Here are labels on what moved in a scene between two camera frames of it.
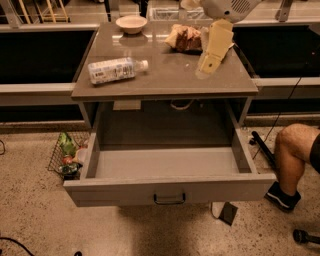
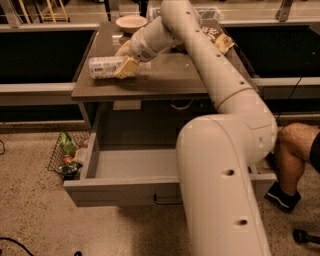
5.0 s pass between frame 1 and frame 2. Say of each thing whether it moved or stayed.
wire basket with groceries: stayed
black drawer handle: stayed
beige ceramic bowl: stayed
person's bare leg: stayed
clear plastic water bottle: moved
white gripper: moved
